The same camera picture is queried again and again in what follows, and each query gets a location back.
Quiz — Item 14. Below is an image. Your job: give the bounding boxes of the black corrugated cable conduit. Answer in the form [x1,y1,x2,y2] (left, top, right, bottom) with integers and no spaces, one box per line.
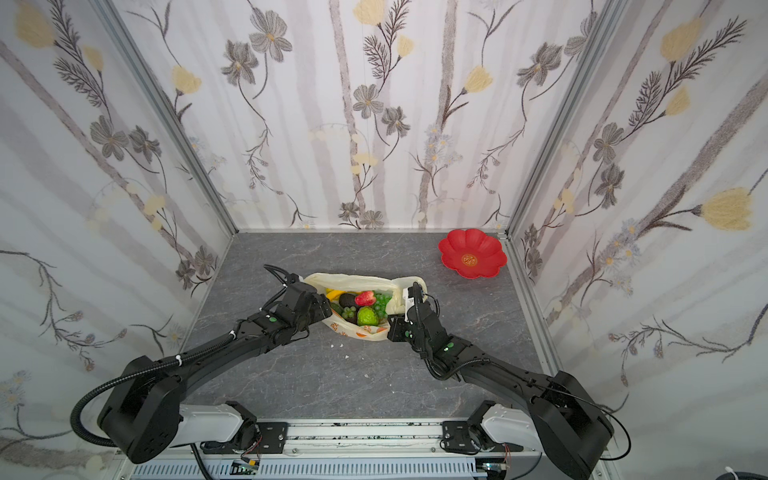
[70,332,241,480]

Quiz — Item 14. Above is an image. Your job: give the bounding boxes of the pale yellow printed plastic bag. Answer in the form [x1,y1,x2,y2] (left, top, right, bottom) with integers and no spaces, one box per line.
[303,273,427,341]

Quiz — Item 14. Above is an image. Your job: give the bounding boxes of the red flower-shaped plastic plate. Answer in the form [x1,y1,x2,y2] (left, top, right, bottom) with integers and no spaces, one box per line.
[438,229,508,279]

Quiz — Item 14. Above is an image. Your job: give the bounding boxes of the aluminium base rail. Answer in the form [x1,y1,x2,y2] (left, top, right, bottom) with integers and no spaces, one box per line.
[110,416,619,480]

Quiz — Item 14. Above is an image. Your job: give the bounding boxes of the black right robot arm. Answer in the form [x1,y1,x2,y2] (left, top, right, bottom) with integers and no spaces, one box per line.
[388,282,614,479]

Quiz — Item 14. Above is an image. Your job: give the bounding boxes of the aluminium frame post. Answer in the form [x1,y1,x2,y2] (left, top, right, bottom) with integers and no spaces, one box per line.
[89,0,239,237]
[504,0,629,237]

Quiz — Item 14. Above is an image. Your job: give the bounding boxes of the bright green bumpy fake fruit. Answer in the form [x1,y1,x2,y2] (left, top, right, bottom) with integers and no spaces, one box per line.
[356,307,380,326]

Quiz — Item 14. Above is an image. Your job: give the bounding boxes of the red fake strawberry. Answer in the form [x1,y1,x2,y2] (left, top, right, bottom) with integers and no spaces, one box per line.
[356,290,377,307]

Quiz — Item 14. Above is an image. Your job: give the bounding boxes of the dark fake avocado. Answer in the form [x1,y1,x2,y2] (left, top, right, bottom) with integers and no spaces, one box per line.
[338,293,357,308]

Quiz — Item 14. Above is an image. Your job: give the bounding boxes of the aluminium frame post left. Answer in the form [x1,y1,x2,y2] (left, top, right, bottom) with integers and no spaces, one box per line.
[89,0,239,237]

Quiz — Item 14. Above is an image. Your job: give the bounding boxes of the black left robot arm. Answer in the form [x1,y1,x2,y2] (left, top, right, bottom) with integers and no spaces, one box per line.
[96,274,332,464]

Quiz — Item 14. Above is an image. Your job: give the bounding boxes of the aluminium frame post right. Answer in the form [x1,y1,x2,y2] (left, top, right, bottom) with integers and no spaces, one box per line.
[504,0,629,237]

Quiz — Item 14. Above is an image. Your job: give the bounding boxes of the yellow fake banana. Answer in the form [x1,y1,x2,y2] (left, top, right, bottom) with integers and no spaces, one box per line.
[326,290,344,302]

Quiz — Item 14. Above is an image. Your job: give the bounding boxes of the green fake grape bunch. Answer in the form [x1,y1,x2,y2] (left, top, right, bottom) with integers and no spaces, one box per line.
[372,292,392,320]

